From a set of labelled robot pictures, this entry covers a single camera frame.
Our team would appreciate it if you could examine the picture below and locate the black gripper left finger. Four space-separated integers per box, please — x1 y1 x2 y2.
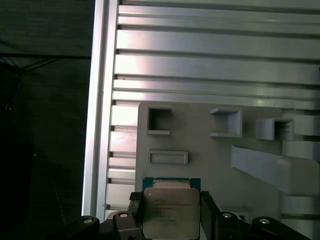
61 191 146 240

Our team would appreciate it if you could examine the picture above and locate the grey plastic parts rack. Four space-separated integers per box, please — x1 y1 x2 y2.
133 100 320 222

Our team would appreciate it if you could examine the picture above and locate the silver CPU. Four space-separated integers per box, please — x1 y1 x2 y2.
141 176 202 240

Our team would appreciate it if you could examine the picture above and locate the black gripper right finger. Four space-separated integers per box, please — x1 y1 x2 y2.
199 190 314 240

